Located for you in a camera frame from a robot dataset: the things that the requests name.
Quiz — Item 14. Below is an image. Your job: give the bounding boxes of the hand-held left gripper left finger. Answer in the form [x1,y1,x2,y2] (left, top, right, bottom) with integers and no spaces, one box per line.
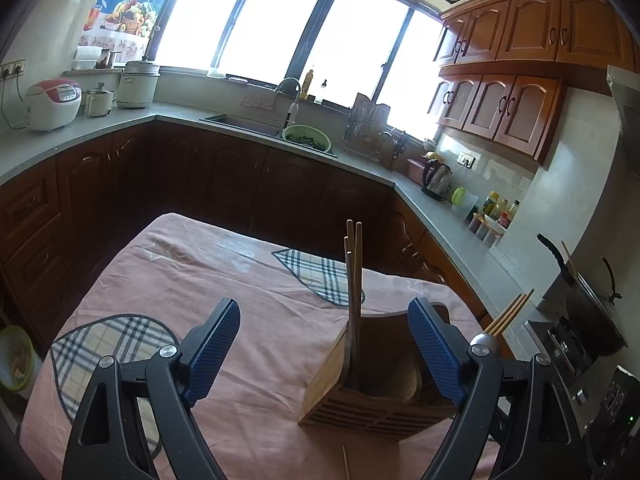
[61,298,242,480]

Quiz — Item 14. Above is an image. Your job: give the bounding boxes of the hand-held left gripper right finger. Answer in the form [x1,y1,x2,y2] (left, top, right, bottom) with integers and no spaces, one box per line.
[407,296,586,480]

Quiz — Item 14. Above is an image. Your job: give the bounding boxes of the wooden utensil holder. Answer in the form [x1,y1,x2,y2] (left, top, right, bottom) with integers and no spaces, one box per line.
[298,301,501,443]

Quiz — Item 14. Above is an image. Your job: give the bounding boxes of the pink plaid-patch tablecloth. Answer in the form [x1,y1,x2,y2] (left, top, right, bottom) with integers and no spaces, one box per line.
[20,212,506,480]

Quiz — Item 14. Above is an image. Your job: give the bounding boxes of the gas stove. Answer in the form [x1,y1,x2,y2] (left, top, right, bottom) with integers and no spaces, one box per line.
[522,315,616,441]

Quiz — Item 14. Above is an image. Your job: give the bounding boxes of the black wok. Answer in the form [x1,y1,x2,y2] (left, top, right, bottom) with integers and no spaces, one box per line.
[537,232,628,358]

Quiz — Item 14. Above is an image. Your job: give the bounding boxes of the white spice jar set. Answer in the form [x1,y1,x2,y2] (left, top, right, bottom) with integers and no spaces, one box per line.
[470,212,506,247]

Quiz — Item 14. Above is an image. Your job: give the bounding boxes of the steel electric kettle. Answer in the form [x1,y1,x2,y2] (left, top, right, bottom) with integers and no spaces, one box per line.
[421,159,453,202]

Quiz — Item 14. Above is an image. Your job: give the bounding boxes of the pink container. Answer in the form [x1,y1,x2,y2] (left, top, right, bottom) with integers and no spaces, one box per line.
[406,157,431,184]

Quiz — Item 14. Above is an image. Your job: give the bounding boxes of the wooden knife block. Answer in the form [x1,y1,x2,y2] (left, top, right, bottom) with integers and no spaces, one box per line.
[378,130,407,171]

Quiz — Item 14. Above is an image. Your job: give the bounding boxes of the green-rimmed bin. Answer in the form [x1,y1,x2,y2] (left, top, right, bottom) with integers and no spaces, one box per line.
[0,325,43,401]

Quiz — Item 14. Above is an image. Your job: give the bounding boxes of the steel sink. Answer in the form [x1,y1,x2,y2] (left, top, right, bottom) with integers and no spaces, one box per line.
[200,112,286,138]

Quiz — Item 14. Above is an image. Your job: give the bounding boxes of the green colander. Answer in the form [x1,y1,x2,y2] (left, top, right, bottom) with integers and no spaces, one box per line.
[281,124,332,153]

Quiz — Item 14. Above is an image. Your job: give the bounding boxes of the metal dish rack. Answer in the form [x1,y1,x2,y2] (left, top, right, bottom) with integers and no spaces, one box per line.
[342,92,408,161]

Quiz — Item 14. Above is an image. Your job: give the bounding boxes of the chrome faucet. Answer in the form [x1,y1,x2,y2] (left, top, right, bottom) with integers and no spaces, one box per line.
[274,77,302,128]

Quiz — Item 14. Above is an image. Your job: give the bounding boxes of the small white pot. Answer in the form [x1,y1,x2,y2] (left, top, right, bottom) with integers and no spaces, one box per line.
[84,82,117,118]

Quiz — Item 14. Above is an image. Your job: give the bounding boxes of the white steamer pot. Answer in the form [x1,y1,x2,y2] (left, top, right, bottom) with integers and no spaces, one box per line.
[116,56,162,109]

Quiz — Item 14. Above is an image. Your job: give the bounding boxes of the white rice cooker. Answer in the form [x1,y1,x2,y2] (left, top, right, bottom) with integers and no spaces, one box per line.
[25,78,83,132]

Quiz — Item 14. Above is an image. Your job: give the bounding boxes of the brown wooden upper cabinets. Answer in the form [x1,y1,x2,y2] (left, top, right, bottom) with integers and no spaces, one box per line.
[432,0,636,166]

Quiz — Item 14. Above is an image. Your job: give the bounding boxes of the range hood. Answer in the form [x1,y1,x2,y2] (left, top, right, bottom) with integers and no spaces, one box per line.
[606,64,640,161]

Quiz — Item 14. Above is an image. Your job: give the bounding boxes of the white storage container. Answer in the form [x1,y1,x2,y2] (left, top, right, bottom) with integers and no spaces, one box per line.
[74,46,101,70]

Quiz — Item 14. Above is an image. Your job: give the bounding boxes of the kitchen window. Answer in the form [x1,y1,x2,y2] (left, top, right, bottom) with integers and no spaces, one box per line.
[150,0,451,136]

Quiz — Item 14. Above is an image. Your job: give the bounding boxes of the fruit wall poster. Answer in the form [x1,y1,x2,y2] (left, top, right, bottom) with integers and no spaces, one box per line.
[79,0,183,53]

